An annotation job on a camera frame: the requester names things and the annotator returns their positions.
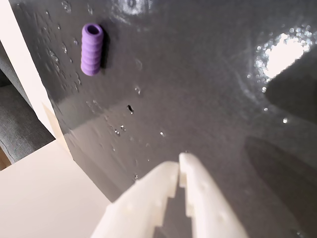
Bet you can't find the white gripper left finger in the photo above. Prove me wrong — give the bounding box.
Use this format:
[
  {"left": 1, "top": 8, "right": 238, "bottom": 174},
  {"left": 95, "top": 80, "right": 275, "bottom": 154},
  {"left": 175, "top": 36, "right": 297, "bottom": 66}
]
[{"left": 90, "top": 161, "right": 180, "bottom": 238}]

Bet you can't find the dark grey table mat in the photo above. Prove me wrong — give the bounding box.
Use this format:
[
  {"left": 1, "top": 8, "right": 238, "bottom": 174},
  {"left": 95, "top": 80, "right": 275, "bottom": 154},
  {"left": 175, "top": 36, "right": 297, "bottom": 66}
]
[{"left": 9, "top": 0, "right": 317, "bottom": 238}]

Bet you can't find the purple ribbed pen grip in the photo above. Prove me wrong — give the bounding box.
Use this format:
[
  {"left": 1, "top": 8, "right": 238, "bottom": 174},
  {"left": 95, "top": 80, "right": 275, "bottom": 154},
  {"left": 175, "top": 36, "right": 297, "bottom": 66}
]
[{"left": 80, "top": 23, "right": 105, "bottom": 76}]

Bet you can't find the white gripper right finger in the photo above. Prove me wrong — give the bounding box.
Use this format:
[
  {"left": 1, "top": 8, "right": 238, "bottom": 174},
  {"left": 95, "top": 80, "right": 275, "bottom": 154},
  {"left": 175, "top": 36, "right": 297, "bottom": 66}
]
[{"left": 179, "top": 152, "right": 250, "bottom": 238}]

